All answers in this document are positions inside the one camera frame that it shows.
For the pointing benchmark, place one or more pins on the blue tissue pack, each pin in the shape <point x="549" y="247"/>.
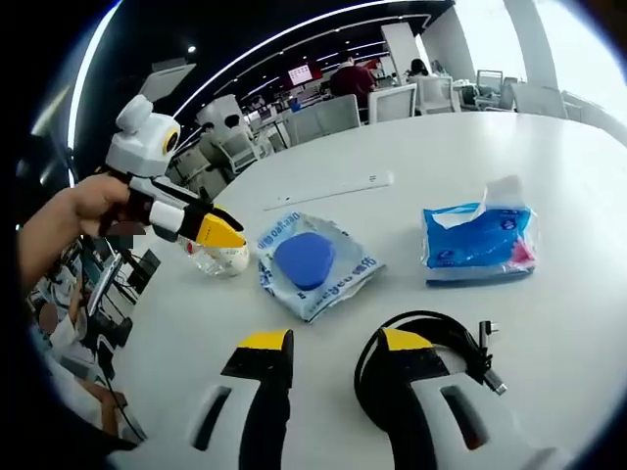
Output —
<point x="480" y="240"/>

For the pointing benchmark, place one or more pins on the grey office chair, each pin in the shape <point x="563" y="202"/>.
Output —
<point x="323" y="120"/>

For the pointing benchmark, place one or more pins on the blue rounded case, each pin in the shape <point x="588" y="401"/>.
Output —
<point x="303" y="259"/>

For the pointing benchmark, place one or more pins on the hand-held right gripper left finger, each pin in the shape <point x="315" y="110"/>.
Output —
<point x="267" y="401"/>

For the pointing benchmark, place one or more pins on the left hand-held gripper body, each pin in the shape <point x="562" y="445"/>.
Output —
<point x="139" y="147"/>

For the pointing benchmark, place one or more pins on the white flat bar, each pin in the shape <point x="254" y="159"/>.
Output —
<point x="333" y="190"/>

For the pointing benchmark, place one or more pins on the dark frame office chair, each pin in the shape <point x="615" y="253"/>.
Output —
<point x="490" y="88"/>

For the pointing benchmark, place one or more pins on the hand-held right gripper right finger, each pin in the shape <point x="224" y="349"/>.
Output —
<point x="416" y="391"/>

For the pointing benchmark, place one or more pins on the person's left hand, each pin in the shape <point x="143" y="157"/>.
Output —
<point x="95" y="205"/>

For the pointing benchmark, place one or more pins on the ceiling air conditioner vent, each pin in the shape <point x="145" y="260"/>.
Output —
<point x="166" y="83"/>

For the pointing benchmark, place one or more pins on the white mesh office chair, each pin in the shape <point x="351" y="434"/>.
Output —
<point x="438" y="95"/>
<point x="392" y="104"/>
<point x="242" y="152"/>

